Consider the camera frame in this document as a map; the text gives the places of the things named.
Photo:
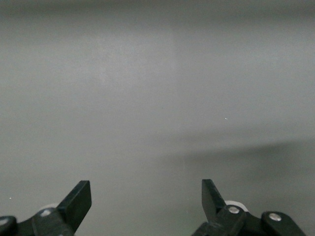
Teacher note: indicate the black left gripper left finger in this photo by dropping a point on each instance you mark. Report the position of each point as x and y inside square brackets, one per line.
[73, 206]

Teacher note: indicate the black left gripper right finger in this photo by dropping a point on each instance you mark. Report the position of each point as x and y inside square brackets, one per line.
[211, 201]

